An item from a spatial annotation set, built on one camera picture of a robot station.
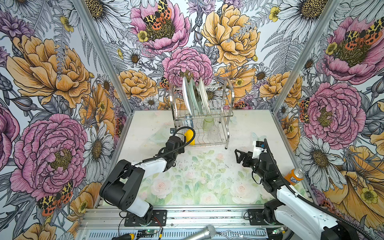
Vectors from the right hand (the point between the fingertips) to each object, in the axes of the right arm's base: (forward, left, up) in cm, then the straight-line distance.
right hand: (240, 156), depth 84 cm
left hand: (+11, +35, -3) cm, 37 cm away
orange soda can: (-12, -25, -1) cm, 28 cm away
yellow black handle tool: (-34, +56, -8) cm, 66 cm away
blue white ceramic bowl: (+32, +29, -5) cm, 44 cm away
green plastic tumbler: (+24, +16, +1) cm, 29 cm away
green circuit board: (-32, +48, -11) cm, 59 cm away
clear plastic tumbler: (+15, +14, +1) cm, 20 cm away
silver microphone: (-34, +20, -7) cm, 40 cm away
